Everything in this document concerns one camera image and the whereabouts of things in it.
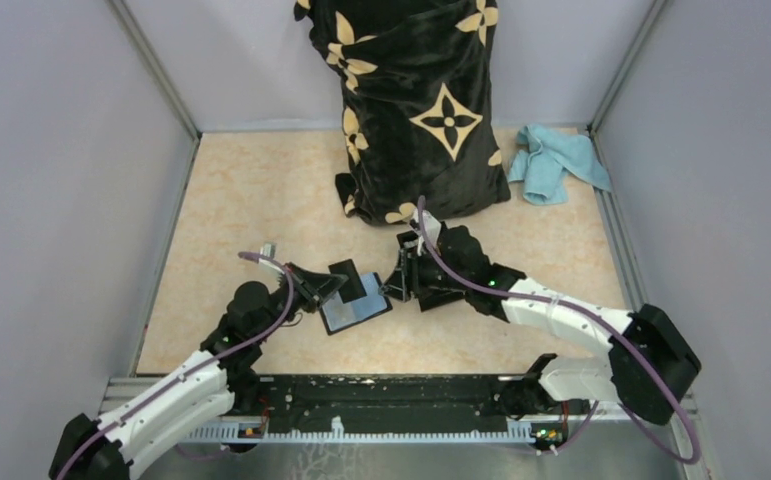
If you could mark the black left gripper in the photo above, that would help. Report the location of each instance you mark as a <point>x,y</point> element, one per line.
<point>315,286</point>

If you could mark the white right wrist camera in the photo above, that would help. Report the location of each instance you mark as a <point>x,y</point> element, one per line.
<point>426,226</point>

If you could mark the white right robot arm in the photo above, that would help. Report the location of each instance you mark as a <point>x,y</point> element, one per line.
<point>638,359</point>

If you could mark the aluminium frame rail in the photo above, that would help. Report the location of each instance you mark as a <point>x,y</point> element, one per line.
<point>230,429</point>

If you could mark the black credit card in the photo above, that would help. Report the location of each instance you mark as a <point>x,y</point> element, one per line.
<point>353,288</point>

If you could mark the black floral plush blanket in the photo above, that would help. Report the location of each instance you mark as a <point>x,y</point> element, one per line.
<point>416,114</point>

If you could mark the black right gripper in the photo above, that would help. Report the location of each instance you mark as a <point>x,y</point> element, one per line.
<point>406,275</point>

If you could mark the black plastic card box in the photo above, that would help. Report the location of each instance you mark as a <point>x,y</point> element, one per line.
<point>435,287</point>

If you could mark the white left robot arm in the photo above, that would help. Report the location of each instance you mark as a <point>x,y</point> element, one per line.
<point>215,379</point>

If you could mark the light blue cloth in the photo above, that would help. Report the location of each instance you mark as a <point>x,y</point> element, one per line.
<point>547,157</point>

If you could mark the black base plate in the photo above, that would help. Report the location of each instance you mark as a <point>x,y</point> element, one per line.
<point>398,404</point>

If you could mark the white VIP card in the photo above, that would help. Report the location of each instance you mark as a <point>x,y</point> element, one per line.
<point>338,314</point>

